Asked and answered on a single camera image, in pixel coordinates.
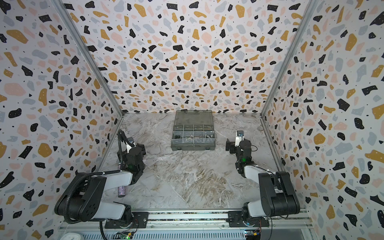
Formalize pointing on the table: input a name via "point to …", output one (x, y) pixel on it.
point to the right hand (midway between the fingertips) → (237, 138)
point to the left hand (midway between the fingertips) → (130, 146)
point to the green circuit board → (125, 236)
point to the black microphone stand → (121, 137)
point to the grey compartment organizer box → (193, 129)
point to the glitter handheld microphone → (121, 191)
